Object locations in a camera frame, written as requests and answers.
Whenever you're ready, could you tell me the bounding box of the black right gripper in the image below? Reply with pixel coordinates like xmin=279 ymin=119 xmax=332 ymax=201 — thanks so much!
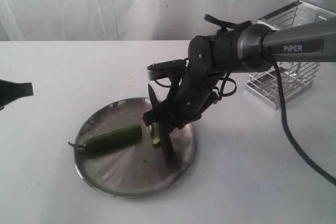
xmin=142 ymin=87 xmax=218 ymax=132

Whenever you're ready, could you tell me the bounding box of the black knife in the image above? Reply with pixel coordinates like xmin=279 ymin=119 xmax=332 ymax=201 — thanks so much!
xmin=148 ymin=84 xmax=174 ymax=160

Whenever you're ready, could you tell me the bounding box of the green cucumber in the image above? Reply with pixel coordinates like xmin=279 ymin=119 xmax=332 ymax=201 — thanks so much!
xmin=68 ymin=124 xmax=142 ymax=152

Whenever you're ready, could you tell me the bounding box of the metal wire utensil holder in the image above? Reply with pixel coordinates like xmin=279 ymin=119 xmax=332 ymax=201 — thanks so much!
xmin=245 ymin=0 xmax=335 ymax=110

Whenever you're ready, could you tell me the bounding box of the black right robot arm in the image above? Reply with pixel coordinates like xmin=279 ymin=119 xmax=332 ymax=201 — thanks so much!
xmin=143 ymin=15 xmax=335 ymax=130

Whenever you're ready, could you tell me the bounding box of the round stainless steel plate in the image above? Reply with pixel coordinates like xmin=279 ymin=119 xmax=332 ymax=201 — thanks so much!
xmin=73 ymin=98 xmax=197 ymax=198

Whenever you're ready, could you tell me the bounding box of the white backdrop curtain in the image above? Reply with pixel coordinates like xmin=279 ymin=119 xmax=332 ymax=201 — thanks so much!
xmin=1 ymin=0 xmax=335 ymax=41

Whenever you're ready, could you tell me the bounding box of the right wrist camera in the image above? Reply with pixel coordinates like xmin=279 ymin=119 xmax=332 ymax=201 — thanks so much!
xmin=147 ymin=59 xmax=186 ymax=81

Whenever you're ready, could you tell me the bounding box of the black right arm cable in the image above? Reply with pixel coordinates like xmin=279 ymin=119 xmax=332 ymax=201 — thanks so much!
xmin=215 ymin=58 xmax=336 ymax=185

